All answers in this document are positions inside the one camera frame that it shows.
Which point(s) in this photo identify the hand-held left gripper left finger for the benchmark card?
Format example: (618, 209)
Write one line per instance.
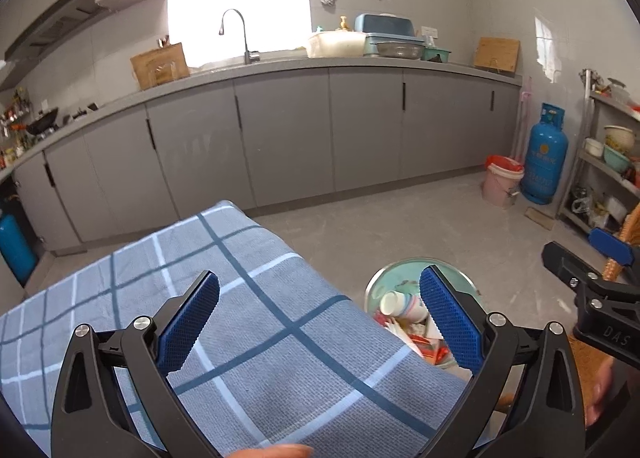
(187, 323)

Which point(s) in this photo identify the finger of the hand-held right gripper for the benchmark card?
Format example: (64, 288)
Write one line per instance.
(612, 245)
(567, 263)

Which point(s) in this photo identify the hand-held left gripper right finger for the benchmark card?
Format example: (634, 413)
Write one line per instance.
(447, 323)

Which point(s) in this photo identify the striped white paper cup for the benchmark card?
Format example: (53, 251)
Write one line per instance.
(400, 305)

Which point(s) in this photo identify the green trash bin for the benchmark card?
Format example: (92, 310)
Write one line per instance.
(395, 273)

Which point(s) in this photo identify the person's right hand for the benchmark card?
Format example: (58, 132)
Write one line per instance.
(602, 393)

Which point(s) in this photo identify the person's left hand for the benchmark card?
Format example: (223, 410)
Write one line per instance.
(270, 452)

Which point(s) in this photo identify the brown wicker chair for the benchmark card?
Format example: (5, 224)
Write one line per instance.
(627, 233)

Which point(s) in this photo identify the brown cardboard piece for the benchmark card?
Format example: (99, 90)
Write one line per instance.
(539, 219)

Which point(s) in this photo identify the teal bowl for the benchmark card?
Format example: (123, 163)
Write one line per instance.
(616, 159)

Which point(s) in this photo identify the blue plaid tablecloth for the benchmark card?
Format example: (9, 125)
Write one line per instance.
(280, 348)

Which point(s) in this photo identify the pink bucket with red bag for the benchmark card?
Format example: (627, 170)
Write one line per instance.
(502, 183)

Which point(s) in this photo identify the freestanding blue gas cylinder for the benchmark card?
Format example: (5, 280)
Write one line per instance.
(545, 158)

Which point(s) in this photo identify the cream patterned bowl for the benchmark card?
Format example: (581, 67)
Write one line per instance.
(619, 135)

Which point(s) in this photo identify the metal storage shelf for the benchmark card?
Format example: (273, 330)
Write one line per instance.
(585, 113)

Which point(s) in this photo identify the blue gas cylinder in cabinet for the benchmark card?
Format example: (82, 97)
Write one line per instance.
(17, 248)

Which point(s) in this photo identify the grey kitchen counter cabinets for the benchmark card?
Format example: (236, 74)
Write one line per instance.
(280, 138)

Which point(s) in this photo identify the plain wooden cutting board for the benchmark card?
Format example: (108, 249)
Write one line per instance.
(497, 54)

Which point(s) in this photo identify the gas stove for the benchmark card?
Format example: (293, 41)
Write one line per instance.
(80, 114)

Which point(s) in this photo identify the teal dish rack base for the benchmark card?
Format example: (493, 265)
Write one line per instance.
(437, 54)

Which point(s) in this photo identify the black wok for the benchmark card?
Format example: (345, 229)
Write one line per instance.
(42, 123)

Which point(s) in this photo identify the wooden cutting board with stand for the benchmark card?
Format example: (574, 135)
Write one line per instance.
(157, 65)

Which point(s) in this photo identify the metal spice rack with bottles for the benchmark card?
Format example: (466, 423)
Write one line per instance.
(12, 128)

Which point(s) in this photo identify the steel sink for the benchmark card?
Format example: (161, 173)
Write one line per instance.
(250, 64)

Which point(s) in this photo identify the metal basin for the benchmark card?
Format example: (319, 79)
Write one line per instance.
(400, 50)

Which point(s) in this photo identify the metal gooseneck faucet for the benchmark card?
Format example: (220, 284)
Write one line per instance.
(245, 38)

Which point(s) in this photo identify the white plastic container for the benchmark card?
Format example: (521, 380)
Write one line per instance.
(335, 45)

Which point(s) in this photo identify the blue dish rack cover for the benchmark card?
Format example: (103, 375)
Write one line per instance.
(385, 25)

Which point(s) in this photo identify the yellow soap bottle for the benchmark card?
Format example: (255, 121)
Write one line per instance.
(343, 24)

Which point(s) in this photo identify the black range hood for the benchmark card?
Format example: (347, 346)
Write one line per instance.
(55, 20)

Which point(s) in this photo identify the white wall socket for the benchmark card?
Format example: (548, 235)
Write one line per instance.
(429, 31)

